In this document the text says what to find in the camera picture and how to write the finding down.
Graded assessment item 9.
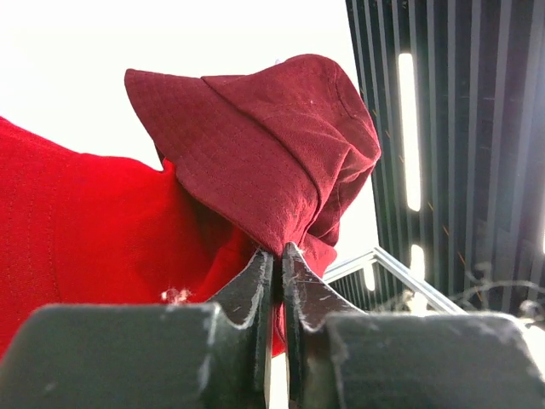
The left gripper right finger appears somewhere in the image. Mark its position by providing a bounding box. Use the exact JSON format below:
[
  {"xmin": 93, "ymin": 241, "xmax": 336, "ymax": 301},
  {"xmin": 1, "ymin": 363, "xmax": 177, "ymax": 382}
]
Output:
[{"xmin": 282, "ymin": 244, "xmax": 544, "ymax": 408}]

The ceiling light strip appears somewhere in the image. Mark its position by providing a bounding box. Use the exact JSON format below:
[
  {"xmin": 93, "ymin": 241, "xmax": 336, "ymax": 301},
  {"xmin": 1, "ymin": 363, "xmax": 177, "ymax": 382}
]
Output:
[
  {"xmin": 398, "ymin": 53, "xmax": 422, "ymax": 212},
  {"xmin": 410, "ymin": 245, "xmax": 426, "ymax": 280}
]

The red hat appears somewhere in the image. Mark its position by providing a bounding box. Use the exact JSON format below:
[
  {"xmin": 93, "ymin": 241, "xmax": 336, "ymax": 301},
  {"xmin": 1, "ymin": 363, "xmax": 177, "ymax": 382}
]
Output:
[{"xmin": 1, "ymin": 120, "xmax": 258, "ymax": 349}]

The dark maroon hat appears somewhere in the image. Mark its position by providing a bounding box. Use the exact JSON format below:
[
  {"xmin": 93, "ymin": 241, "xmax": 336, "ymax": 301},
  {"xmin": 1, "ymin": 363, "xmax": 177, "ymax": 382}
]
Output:
[{"xmin": 124, "ymin": 55, "xmax": 381, "ymax": 264}]

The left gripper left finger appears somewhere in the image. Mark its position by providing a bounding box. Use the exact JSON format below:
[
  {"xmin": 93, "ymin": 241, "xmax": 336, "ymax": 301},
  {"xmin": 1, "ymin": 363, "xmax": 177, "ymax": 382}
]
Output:
[{"xmin": 1, "ymin": 251, "xmax": 273, "ymax": 408}]

